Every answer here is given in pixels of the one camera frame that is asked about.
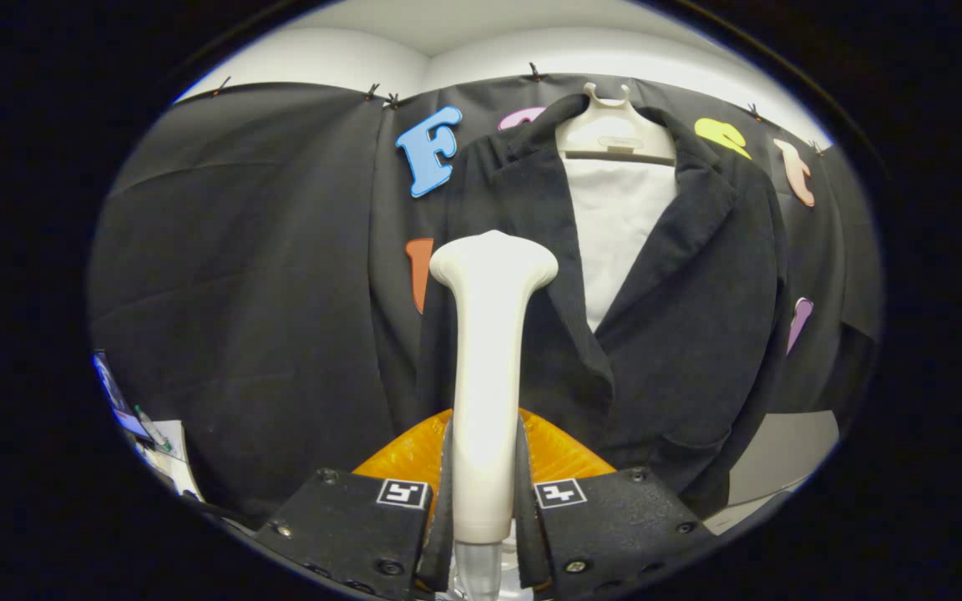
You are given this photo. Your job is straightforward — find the pen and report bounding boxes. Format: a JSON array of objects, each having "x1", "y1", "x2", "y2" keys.
[{"x1": 134, "y1": 406, "x2": 171, "y2": 453}]

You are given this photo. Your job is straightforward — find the white garment steamer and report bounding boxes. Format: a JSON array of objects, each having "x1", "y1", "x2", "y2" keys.
[{"x1": 429, "y1": 230, "x2": 559, "y2": 601}]

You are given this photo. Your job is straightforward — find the white paper sheets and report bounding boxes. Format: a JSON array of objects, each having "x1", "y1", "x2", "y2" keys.
[{"x1": 137, "y1": 419, "x2": 205, "y2": 502}]

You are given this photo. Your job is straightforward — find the white shirt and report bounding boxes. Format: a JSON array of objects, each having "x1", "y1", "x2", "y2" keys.
[{"x1": 563, "y1": 157, "x2": 678, "y2": 333}]

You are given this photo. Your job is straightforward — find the grey cabinet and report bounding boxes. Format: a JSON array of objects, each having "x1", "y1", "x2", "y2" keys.
[{"x1": 702, "y1": 409, "x2": 841, "y2": 535}]

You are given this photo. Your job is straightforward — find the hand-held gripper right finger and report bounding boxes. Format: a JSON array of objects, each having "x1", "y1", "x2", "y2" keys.
[{"x1": 514, "y1": 407, "x2": 720, "y2": 601}]

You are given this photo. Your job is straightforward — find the white clothes hanger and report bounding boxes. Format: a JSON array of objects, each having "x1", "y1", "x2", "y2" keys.
[{"x1": 554, "y1": 82, "x2": 676, "y2": 165}]

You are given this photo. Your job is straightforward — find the black suit jacket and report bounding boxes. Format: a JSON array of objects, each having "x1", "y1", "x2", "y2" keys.
[{"x1": 414, "y1": 92, "x2": 791, "y2": 520}]

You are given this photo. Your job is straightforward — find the black backdrop cloth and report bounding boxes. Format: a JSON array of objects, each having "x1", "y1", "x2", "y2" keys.
[{"x1": 87, "y1": 73, "x2": 883, "y2": 527}]

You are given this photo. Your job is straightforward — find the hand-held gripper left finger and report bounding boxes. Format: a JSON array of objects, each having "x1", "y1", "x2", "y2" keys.
[{"x1": 251, "y1": 407, "x2": 455, "y2": 601}]

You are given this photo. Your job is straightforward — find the computer monitor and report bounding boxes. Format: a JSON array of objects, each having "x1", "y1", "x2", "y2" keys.
[{"x1": 91, "y1": 351, "x2": 154, "y2": 443}]

